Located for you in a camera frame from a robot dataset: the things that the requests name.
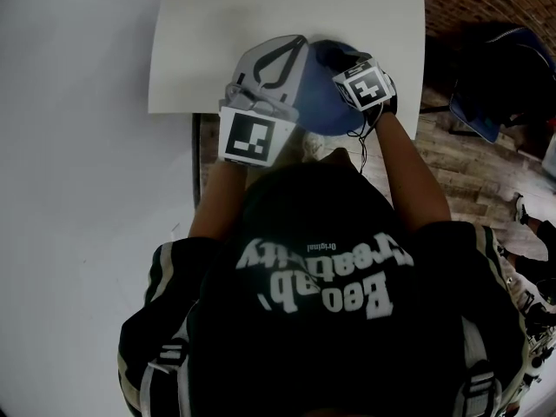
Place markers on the dark blue cloth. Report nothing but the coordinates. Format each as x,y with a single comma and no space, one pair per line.
332,59

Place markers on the person's right forearm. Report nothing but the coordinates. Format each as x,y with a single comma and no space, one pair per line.
408,176

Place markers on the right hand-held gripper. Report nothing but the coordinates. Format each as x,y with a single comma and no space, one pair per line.
365,87

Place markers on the metal equipment stand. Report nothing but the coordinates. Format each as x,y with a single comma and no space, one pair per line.
540,332

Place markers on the person's left forearm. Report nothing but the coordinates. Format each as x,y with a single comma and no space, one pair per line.
217,202

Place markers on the black wristband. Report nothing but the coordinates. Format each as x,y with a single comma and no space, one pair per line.
391,104

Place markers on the person in dark green shirt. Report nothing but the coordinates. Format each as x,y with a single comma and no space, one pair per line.
321,328

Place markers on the blue chair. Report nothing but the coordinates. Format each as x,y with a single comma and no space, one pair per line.
473,122

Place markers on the person's right shoe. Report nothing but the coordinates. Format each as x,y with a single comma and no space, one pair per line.
313,146

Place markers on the big blue plate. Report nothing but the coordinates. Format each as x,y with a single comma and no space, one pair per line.
321,107

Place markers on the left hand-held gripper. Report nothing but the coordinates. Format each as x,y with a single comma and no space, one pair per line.
249,139

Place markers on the person's shoe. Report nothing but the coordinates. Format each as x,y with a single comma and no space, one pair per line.
313,146
521,209

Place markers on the black backpack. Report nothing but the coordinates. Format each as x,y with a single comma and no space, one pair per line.
508,72

